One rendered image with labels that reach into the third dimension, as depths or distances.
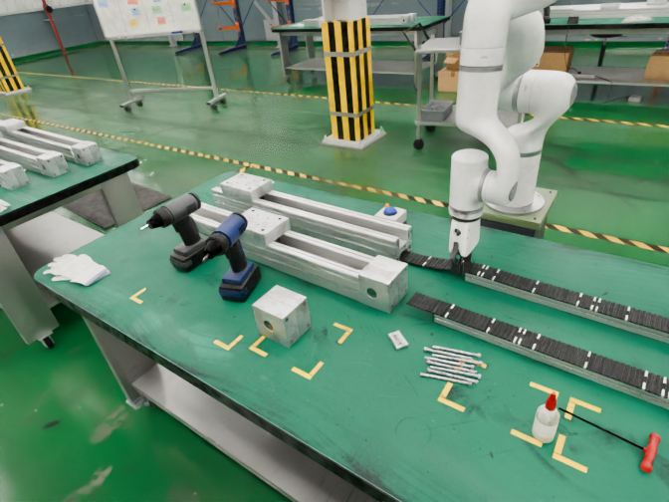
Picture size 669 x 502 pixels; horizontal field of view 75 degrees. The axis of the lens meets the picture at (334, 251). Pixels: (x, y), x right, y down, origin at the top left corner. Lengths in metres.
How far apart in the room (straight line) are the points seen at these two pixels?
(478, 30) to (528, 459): 0.82
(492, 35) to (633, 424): 0.79
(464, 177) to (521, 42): 0.37
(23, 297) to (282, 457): 1.56
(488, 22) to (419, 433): 0.81
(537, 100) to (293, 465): 1.32
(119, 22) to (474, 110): 6.37
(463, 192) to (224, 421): 1.14
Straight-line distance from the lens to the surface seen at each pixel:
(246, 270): 1.26
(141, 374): 2.01
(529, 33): 1.26
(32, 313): 2.64
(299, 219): 1.46
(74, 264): 1.67
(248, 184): 1.63
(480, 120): 1.05
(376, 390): 0.98
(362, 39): 4.38
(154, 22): 6.80
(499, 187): 1.06
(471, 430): 0.93
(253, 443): 1.64
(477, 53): 1.02
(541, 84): 1.42
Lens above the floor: 1.54
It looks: 33 degrees down
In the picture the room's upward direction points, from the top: 7 degrees counter-clockwise
